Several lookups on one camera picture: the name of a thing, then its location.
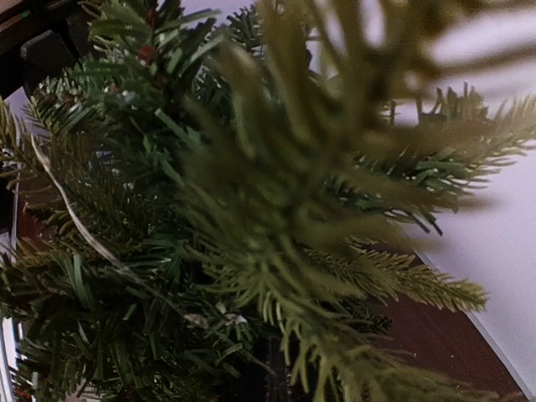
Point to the small green christmas tree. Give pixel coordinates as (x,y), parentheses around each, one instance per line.
(228,238)

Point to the dark berry sprig ornament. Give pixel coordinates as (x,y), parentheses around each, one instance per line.
(150,27)

